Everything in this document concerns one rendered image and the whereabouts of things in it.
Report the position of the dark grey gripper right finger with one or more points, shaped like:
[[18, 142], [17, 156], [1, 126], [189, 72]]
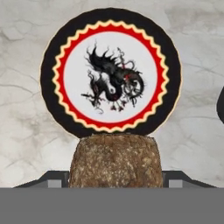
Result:
[[178, 179]]

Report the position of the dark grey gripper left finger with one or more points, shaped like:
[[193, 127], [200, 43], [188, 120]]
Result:
[[49, 179]]

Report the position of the brown bread loaf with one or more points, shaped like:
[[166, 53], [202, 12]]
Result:
[[116, 162]]

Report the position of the dark avocado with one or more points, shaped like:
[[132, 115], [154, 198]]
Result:
[[221, 105]]

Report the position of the black red dragon plate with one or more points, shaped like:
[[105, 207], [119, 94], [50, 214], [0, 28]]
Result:
[[110, 73]]

